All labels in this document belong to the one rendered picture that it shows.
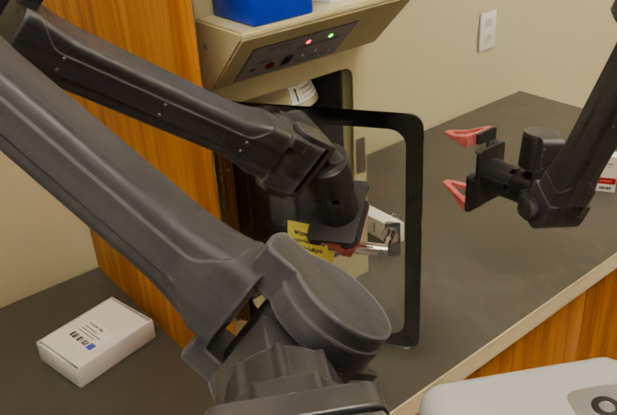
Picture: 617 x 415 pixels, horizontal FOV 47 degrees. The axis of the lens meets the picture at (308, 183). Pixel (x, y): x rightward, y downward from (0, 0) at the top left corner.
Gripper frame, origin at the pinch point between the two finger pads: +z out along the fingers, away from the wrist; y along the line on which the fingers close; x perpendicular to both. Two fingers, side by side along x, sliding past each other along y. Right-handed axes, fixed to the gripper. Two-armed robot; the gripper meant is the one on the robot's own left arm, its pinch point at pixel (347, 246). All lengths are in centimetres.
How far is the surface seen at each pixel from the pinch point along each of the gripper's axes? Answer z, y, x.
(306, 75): -7.6, -26.4, -11.7
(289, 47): -19.9, -19.5, -9.9
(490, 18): 56, -117, 9
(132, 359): 21.5, 14.4, -38.2
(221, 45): -25.6, -13.3, -16.5
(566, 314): 51, -21, 34
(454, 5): 44, -108, 0
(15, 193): 10, -9, -69
